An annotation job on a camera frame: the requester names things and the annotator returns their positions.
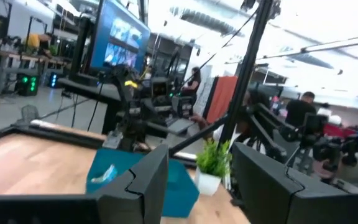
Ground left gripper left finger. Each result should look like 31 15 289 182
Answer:
96 144 170 224

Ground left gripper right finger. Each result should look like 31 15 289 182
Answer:
230 142 349 224

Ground white silver granola bar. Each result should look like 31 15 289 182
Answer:
90 164 118 184

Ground teal plastic tray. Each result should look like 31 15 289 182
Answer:
85 147 200 218

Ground person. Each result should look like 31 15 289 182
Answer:
285 91 318 128
211 89 272 156
181 67 202 97
317 102 343 125

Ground green plant in white pot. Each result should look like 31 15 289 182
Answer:
194 139 232 197

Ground orange partition panel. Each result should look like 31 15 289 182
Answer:
205 75 239 124

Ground black desk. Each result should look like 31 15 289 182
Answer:
57 76 198 134

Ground device with blue lights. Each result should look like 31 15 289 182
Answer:
48 72 59 90

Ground large display monitor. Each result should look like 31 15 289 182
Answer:
88 0 152 75

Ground computer with green lights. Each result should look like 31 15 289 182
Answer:
16 73 40 96

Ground wooden workbench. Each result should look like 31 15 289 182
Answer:
0 49 71 94

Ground silver ceiling duct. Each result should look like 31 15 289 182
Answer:
169 6 245 38

